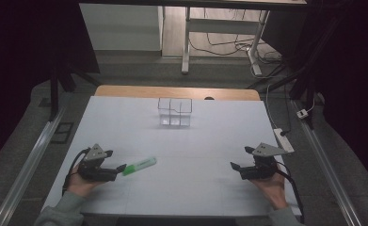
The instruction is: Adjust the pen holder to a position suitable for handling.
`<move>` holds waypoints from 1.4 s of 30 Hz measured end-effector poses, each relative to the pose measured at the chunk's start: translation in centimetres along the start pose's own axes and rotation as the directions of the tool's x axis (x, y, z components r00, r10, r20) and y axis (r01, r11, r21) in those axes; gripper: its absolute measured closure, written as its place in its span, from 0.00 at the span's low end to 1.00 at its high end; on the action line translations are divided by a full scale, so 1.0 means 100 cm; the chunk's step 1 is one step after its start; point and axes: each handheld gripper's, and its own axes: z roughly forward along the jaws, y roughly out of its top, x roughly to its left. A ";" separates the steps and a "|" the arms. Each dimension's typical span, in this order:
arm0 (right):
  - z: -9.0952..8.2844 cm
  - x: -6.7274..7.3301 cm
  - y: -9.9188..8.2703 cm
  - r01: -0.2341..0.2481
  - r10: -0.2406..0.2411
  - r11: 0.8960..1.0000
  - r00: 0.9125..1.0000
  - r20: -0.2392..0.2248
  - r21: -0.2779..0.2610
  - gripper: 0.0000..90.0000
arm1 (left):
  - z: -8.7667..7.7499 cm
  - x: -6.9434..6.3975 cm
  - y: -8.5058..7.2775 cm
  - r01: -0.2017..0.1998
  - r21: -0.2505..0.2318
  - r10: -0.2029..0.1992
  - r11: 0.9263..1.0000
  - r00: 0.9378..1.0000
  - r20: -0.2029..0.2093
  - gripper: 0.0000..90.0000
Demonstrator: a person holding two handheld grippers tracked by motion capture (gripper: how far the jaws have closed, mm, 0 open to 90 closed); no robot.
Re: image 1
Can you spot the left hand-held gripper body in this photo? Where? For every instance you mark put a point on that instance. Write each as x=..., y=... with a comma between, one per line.
x=92, y=168

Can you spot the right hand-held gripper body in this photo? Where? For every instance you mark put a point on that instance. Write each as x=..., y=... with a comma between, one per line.
x=261, y=166

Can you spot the green highlighter pen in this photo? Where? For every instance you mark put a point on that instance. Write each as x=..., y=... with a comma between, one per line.
x=139, y=165

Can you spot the clear plastic organizer box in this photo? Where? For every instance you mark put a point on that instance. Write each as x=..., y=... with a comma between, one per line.
x=175, y=112

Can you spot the person's left hand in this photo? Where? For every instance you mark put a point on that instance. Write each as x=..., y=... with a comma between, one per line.
x=78, y=186

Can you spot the person's right hand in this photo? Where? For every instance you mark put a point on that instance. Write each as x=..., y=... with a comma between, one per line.
x=272, y=188

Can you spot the white power strip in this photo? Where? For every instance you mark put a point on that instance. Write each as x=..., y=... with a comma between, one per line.
x=283, y=140

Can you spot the white table cover sheet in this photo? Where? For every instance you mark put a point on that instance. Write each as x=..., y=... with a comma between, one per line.
x=178, y=150

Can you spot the small white plug adapter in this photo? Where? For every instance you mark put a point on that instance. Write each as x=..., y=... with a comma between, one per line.
x=302, y=113

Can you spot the black metal stand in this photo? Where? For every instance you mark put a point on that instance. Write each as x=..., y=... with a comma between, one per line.
x=302, y=78
x=55, y=91

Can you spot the white cabinet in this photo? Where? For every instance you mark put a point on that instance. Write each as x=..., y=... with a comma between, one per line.
x=122, y=26

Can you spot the aluminium floor rail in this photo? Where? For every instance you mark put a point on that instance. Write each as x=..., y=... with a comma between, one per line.
x=326, y=169
x=28, y=168

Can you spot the white desk frame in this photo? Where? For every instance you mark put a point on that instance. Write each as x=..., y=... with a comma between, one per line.
x=222, y=25

